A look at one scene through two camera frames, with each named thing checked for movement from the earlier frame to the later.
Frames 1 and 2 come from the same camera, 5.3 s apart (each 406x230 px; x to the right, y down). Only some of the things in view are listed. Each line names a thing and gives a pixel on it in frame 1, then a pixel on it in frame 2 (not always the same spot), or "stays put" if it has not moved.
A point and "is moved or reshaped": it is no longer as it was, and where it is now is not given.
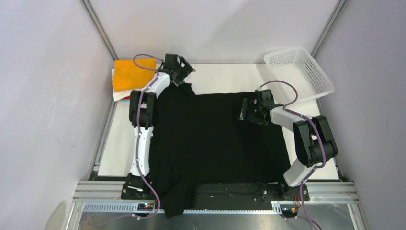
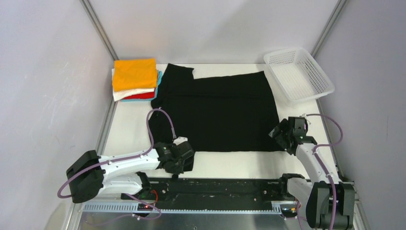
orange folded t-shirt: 127,76 stays put
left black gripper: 186,69 to 177,170
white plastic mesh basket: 297,65 stays put
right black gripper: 250,104 to 283,126
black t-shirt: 197,140 is moved or reshaped
